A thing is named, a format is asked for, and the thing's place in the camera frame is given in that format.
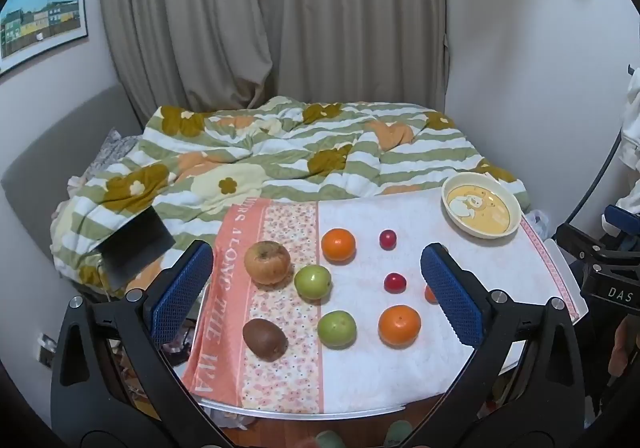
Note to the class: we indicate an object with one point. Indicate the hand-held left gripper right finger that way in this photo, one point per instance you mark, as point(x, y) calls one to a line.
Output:
point(452, 300)

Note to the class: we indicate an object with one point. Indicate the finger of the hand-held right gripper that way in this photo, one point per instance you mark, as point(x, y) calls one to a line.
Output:
point(619, 217)
point(575, 237)

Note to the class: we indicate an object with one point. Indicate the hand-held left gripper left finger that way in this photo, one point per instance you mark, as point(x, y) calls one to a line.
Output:
point(182, 298)

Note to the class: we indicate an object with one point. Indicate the large orange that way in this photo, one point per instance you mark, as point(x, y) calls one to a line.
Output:
point(398, 325)

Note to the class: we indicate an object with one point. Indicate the red cherry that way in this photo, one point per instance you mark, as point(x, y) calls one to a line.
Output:
point(387, 239)
point(395, 282)

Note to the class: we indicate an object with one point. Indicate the brown kiwi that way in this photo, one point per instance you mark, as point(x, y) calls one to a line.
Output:
point(265, 338)

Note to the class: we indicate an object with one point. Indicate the brownish red apple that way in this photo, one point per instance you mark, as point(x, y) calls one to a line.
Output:
point(267, 263)

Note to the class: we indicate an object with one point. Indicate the cream cartoon print bowl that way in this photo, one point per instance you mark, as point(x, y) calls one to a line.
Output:
point(480, 210)

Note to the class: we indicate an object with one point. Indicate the green jujube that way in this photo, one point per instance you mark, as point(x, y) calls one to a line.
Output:
point(312, 281)
point(336, 328)

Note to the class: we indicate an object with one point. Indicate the person's right hand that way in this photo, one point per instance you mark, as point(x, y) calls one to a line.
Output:
point(622, 348)

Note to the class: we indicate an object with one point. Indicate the small orange tangerine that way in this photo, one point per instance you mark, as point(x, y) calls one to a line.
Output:
point(429, 294)

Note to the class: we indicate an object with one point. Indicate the white plastic bag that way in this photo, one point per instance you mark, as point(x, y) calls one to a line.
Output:
point(537, 219)

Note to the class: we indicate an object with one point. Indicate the black flat board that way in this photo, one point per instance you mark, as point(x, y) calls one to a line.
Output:
point(135, 248)

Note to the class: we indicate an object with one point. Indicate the white garment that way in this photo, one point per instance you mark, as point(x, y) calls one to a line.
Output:
point(634, 118)

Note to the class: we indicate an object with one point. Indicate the pink white printed towel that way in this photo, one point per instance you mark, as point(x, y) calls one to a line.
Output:
point(365, 378)

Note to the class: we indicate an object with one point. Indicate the grey patterned pillow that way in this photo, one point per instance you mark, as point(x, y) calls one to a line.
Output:
point(109, 150)

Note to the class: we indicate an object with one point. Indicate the green striped floral blanket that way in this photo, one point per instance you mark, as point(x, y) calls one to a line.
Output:
point(300, 148)

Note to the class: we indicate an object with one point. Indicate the grey padded headboard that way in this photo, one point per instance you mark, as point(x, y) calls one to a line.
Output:
point(50, 153)

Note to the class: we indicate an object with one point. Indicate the beige curtain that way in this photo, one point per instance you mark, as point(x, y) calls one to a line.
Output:
point(360, 28)
point(175, 28)

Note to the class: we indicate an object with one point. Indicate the framed wall poster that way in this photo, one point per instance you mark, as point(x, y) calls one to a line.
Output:
point(40, 13)

